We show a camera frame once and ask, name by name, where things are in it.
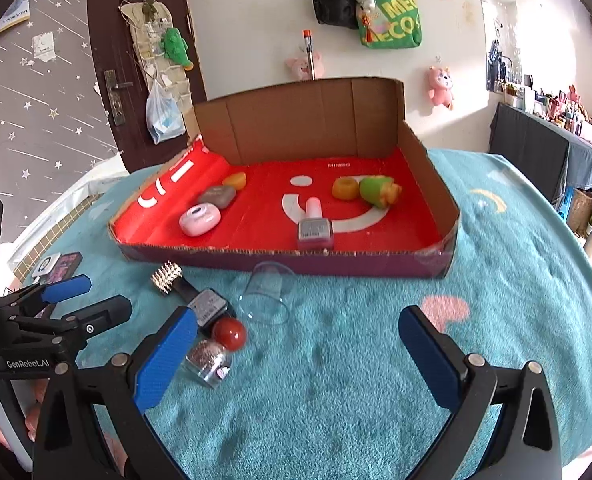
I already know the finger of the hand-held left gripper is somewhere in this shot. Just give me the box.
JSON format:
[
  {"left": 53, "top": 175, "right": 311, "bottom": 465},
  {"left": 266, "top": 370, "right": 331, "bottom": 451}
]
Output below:
[
  {"left": 5, "top": 274, "right": 93, "bottom": 312},
  {"left": 51, "top": 295, "right": 133, "bottom": 347}
]

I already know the cardboard box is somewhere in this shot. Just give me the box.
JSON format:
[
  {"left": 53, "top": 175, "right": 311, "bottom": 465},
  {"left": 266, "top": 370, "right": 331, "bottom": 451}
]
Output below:
[{"left": 108, "top": 76, "right": 461, "bottom": 279}]

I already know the book with pale cover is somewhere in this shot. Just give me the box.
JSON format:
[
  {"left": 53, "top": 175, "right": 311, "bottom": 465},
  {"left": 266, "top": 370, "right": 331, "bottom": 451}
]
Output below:
[{"left": 0, "top": 0, "right": 31, "bottom": 39}]

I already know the green tote bag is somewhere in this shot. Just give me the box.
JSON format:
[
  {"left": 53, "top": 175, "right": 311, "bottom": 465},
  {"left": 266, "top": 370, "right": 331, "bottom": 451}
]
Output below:
[{"left": 358, "top": 0, "right": 423, "bottom": 50}]

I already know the green plush toy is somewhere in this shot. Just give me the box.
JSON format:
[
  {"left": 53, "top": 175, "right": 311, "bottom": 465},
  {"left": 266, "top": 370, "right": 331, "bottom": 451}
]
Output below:
[{"left": 159, "top": 27, "right": 195, "bottom": 72}]

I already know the black smartphone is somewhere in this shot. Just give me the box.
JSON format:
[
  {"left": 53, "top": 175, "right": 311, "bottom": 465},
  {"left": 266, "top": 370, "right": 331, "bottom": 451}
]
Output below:
[{"left": 38, "top": 252, "right": 83, "bottom": 284}]

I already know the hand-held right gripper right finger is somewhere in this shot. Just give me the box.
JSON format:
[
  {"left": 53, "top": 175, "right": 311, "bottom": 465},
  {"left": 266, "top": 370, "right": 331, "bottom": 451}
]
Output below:
[{"left": 398, "top": 304, "right": 564, "bottom": 480}]

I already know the pink plush with ears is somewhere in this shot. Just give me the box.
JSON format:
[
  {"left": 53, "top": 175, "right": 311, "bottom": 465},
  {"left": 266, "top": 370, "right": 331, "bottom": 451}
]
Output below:
[{"left": 427, "top": 65, "right": 456, "bottom": 110}]

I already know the pink pig plush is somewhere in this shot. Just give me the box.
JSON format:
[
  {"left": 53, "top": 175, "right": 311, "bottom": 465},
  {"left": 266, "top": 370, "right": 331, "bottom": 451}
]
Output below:
[{"left": 284, "top": 52, "right": 323, "bottom": 81}]

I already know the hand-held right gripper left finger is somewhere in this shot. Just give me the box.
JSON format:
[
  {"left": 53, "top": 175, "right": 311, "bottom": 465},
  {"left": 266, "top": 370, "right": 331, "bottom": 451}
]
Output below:
[{"left": 31, "top": 304, "right": 199, "bottom": 480}]

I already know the yellow tiled ledge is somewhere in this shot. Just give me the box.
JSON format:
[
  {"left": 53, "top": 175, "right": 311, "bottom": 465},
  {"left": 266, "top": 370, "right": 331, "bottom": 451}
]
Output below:
[{"left": 5, "top": 180, "right": 103, "bottom": 282}]

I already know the small orange soap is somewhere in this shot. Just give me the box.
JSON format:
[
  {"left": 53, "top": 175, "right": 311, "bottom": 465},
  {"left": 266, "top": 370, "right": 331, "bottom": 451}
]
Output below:
[{"left": 331, "top": 176, "right": 365, "bottom": 200}]

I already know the dark brown door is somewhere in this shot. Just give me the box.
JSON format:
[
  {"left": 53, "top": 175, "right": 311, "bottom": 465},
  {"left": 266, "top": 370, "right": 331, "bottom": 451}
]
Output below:
[{"left": 86, "top": 0, "right": 208, "bottom": 182}]

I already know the white square device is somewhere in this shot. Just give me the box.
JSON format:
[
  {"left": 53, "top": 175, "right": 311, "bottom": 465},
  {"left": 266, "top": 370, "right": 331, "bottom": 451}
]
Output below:
[{"left": 31, "top": 256, "right": 60, "bottom": 281}]

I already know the clear plastic bag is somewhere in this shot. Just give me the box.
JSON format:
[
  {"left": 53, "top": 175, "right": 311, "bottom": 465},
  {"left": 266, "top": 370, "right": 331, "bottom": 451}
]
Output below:
[{"left": 145, "top": 80, "right": 187, "bottom": 146}]

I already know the teal plush blanket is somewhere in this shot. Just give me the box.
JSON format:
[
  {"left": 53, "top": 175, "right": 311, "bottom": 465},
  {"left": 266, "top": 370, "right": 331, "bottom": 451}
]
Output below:
[{"left": 0, "top": 147, "right": 592, "bottom": 480}]

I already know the glitter bottle with red ball cap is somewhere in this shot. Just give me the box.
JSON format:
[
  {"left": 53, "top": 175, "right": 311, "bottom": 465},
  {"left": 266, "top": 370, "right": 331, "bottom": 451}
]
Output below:
[{"left": 185, "top": 316, "right": 249, "bottom": 390}]

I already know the clear plastic cup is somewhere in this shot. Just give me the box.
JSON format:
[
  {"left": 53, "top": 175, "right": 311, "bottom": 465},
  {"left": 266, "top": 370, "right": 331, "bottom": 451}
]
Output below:
[{"left": 239, "top": 260, "right": 298, "bottom": 327}]

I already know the stick with orange tip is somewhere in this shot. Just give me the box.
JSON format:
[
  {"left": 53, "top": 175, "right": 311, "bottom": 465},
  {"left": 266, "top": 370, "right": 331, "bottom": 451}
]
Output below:
[{"left": 301, "top": 30, "right": 317, "bottom": 80}]

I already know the white sheet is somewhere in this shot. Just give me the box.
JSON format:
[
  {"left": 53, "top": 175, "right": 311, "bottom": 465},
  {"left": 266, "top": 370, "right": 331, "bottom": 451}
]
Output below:
[{"left": 35, "top": 152, "right": 130, "bottom": 232}]

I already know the beige hanging organizer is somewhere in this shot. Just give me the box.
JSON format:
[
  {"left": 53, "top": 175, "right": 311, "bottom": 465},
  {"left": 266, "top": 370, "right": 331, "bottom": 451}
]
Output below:
[{"left": 120, "top": 0, "right": 195, "bottom": 122}]

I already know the black bottle with studded cap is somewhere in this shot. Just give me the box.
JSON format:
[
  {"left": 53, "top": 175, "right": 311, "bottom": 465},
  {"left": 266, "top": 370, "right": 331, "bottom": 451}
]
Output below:
[{"left": 150, "top": 261, "right": 238, "bottom": 337}]

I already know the pink round compact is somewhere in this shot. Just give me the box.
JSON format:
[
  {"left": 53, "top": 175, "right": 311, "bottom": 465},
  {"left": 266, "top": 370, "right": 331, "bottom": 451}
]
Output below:
[{"left": 178, "top": 203, "right": 223, "bottom": 237}]

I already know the grey eyeshadow case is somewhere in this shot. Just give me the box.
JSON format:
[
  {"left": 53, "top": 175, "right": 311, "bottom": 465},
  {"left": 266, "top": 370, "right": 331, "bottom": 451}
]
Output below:
[{"left": 197, "top": 185, "right": 238, "bottom": 210}]

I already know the pink nail polish bottle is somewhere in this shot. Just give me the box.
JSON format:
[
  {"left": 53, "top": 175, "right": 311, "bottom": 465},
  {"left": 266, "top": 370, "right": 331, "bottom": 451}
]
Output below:
[{"left": 296, "top": 198, "right": 336, "bottom": 251}]

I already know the row of small desk items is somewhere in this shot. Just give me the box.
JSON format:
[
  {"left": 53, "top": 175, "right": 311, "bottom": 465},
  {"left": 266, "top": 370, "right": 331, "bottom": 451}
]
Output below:
[{"left": 500, "top": 74, "right": 592, "bottom": 157}]

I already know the metal door lock plate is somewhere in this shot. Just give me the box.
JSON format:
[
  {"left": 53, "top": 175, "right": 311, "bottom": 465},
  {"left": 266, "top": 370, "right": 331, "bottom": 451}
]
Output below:
[{"left": 103, "top": 69, "right": 133, "bottom": 127}]

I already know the desk with dark cloth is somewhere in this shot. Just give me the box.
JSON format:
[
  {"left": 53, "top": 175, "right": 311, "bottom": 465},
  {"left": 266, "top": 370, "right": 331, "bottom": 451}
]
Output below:
[{"left": 488, "top": 102, "right": 592, "bottom": 207}]

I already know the red paper liner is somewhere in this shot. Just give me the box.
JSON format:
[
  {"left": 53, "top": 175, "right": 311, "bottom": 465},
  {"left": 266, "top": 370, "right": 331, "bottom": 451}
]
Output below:
[{"left": 113, "top": 140, "right": 448, "bottom": 257}]

